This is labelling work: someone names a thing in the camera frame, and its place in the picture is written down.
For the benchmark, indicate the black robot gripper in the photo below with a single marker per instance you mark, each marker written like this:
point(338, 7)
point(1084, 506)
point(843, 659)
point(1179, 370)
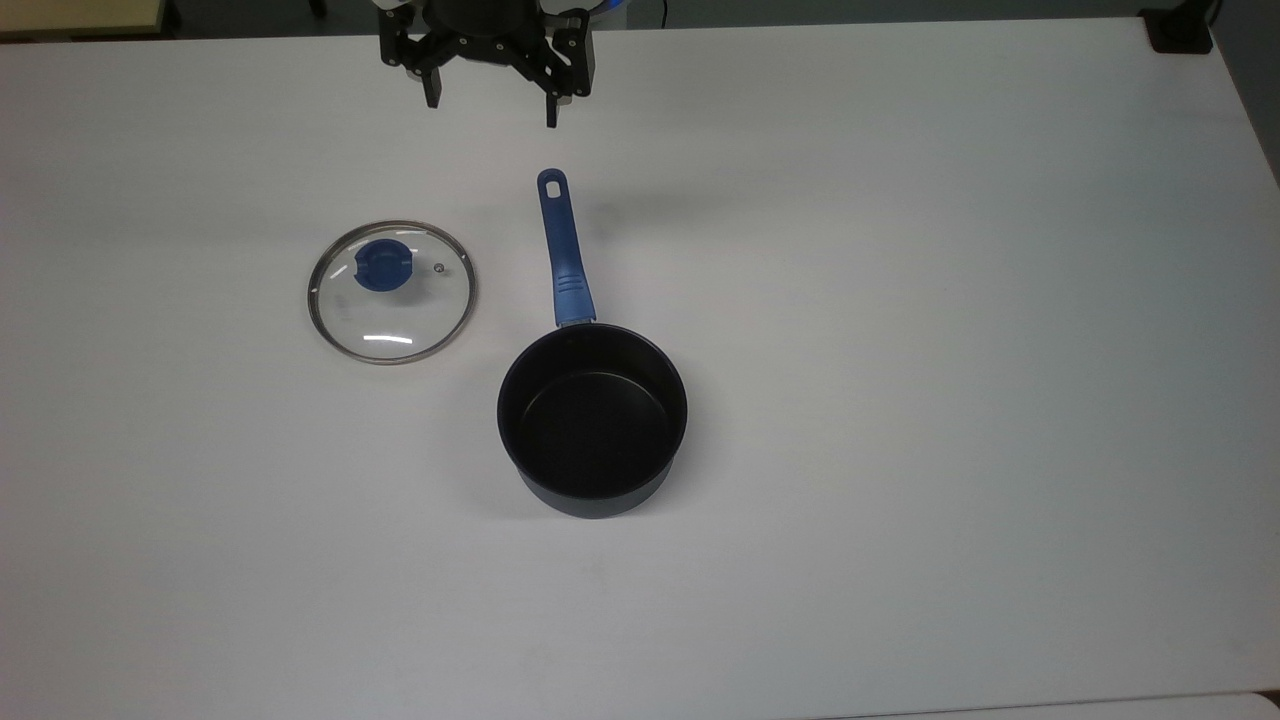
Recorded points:
point(485, 20)

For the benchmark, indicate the glass lid with blue knob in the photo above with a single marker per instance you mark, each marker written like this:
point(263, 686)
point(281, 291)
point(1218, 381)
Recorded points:
point(391, 291)

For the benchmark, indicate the light wooden desk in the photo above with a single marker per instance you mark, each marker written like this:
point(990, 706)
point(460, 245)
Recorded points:
point(70, 15)

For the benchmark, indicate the black table clamp mount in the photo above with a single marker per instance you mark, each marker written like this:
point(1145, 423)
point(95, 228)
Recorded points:
point(1180, 30)

